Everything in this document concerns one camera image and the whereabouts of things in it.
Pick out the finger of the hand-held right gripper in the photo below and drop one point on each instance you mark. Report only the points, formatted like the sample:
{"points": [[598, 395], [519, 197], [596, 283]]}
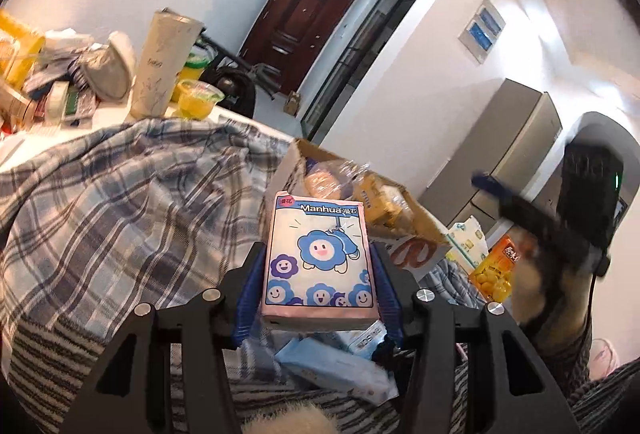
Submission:
{"points": [[540, 224]]}

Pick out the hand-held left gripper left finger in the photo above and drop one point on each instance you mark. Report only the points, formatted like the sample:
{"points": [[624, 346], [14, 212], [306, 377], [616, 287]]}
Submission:
{"points": [[245, 309]]}

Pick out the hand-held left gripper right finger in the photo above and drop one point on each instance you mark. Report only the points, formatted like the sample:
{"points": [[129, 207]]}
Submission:
{"points": [[387, 309]]}

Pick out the pink tissue pack blue flowers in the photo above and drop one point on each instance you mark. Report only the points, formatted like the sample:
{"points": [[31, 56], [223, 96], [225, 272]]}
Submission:
{"points": [[320, 264]]}

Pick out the white cardboard box orange print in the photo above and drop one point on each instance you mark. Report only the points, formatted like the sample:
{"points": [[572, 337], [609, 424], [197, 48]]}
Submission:
{"points": [[430, 224]]}

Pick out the person's right forearm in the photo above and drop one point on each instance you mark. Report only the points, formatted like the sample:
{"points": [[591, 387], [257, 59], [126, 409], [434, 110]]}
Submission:
{"points": [[550, 304]]}

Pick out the white blue mask packet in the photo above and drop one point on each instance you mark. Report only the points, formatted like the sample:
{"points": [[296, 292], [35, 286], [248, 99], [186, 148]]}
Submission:
{"points": [[362, 339]]}

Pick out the orange snack packet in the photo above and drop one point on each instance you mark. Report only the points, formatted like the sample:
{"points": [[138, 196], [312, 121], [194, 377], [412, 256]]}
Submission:
{"points": [[492, 274]]}

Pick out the white green tissue pack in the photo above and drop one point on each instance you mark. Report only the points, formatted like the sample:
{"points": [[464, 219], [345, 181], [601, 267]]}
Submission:
{"points": [[467, 241]]}

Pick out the light blue wipes packet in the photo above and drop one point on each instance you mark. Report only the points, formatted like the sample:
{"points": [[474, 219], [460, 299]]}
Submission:
{"points": [[325, 369]]}

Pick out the grey cabinet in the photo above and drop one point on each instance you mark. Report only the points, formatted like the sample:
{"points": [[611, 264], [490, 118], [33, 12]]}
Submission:
{"points": [[510, 139]]}

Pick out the yellow bread packet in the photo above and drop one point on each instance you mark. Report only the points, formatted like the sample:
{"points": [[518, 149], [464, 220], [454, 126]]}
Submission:
{"points": [[380, 201]]}

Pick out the tan bun packet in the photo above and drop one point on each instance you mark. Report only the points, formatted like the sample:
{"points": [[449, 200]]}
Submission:
{"points": [[320, 181]]}

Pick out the pink slipper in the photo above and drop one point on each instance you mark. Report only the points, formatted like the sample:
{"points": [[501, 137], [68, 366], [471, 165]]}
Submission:
{"points": [[605, 359]]}

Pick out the blue plaid blanket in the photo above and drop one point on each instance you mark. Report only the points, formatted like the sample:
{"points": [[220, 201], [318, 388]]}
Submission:
{"points": [[125, 214]]}

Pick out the person's striped robe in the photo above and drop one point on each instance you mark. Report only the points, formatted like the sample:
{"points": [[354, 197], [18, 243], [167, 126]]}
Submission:
{"points": [[45, 364]]}

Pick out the small brown cardboard box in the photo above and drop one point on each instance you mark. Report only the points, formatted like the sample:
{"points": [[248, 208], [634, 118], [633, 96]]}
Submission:
{"points": [[292, 103]]}

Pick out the yellow jelly cup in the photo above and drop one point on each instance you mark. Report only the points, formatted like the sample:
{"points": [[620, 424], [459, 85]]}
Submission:
{"points": [[197, 99]]}

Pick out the dark framed glass door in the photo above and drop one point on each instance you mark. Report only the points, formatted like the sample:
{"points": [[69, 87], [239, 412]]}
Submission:
{"points": [[360, 59]]}

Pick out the tall white cup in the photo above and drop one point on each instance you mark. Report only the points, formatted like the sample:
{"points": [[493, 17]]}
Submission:
{"points": [[160, 64]]}

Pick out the grey pouch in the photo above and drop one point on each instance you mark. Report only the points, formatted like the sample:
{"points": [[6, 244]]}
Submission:
{"points": [[107, 69]]}

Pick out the dark red entrance door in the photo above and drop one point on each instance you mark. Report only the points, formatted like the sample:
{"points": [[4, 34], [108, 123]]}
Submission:
{"points": [[295, 24]]}

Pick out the pile of assorted packets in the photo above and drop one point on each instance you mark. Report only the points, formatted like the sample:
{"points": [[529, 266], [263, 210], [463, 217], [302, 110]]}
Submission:
{"points": [[55, 89]]}

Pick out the yellow plastic box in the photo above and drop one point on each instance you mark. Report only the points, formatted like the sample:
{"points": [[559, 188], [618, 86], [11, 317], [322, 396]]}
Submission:
{"points": [[20, 49]]}

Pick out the wall electrical panel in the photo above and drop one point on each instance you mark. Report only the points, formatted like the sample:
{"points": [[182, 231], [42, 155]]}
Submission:
{"points": [[482, 29]]}

